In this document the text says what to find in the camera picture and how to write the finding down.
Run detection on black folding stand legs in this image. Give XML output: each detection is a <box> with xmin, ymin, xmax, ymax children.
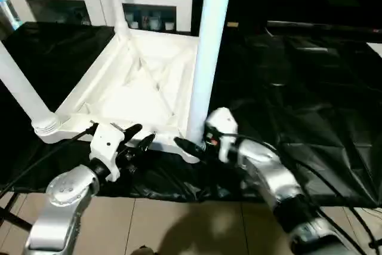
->
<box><xmin>0</xmin><ymin>206</ymin><xmax>33</xmax><ymax>233</ymax></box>

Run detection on black plastic mat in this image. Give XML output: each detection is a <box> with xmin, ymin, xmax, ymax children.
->
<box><xmin>0</xmin><ymin>21</ymin><xmax>382</xmax><ymax>208</ymax></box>

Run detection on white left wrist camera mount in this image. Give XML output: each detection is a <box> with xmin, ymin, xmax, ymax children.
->
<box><xmin>88</xmin><ymin>122</ymin><xmax>126</xmax><ymax>183</ymax></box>

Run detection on black robot left foot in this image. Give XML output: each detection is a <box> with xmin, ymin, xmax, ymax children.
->
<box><xmin>130</xmin><ymin>246</ymin><xmax>157</xmax><ymax>255</ymax></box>

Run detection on light blue translucent pole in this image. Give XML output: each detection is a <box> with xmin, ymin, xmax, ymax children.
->
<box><xmin>0</xmin><ymin>0</ymin><xmax>20</xmax><ymax>30</ymax></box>

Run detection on white plastic table leg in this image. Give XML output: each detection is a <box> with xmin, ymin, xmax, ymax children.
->
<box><xmin>184</xmin><ymin>0</ymin><xmax>235</xmax><ymax>148</ymax></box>
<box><xmin>0</xmin><ymin>40</ymin><xmax>61</xmax><ymax>140</ymax></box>
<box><xmin>106</xmin><ymin>0</ymin><xmax>132</xmax><ymax>38</ymax></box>

